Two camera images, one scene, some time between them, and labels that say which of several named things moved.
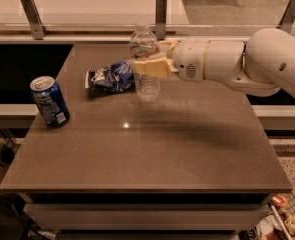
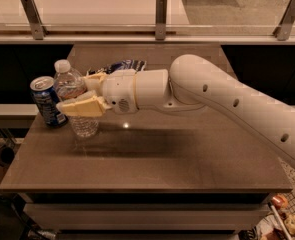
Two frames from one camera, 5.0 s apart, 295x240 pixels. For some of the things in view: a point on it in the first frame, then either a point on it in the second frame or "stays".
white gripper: [188, 60] to [119, 90]
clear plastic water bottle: [144, 46] to [69, 83]
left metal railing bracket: [38, 29] stays
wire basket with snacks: [284, 219] stays
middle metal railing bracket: [160, 16] stays
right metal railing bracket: [290, 14] stays
